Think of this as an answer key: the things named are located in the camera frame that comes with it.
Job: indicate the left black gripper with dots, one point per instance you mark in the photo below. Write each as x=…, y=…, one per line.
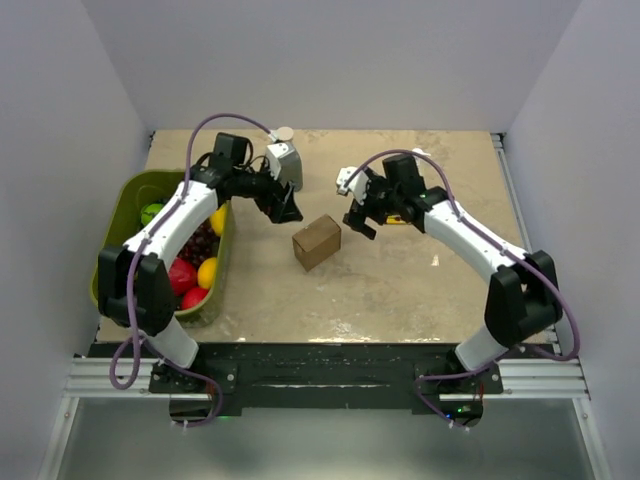
x=279, y=204

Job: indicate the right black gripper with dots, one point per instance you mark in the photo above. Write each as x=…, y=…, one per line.
x=356, y=214

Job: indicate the yellow utility knife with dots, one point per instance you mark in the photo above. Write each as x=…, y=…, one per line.
x=395, y=220

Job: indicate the brown cardboard express box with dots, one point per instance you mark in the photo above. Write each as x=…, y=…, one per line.
x=317, y=242

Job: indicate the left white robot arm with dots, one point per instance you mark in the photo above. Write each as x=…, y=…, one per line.
x=133, y=286

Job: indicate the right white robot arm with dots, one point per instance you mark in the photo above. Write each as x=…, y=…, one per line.
x=522, y=287

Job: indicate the grey pump bottle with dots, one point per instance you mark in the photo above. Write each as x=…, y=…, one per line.
x=291, y=164

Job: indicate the dark purple grape bunch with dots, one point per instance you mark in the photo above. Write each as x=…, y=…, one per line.
x=202, y=245

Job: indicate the cream lotion pump bottle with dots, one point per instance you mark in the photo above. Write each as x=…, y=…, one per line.
x=419, y=151

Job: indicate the yellow lemon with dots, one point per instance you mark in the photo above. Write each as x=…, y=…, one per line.
x=206, y=273

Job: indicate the red apple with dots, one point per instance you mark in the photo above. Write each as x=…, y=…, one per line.
x=182, y=276

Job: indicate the red dragon fruit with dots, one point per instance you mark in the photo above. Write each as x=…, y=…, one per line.
x=193, y=297

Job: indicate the green tennis ball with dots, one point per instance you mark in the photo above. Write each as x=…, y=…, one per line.
x=149, y=212

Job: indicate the olive green plastic bin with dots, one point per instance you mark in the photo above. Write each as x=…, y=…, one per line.
x=126, y=231

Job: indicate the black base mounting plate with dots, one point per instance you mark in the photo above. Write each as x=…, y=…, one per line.
x=417, y=377

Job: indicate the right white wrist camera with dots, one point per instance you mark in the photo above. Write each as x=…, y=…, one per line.
x=351, y=181

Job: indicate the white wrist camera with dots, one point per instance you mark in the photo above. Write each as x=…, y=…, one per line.
x=351, y=181
x=278, y=151

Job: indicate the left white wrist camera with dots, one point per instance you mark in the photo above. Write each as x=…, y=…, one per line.
x=278, y=151

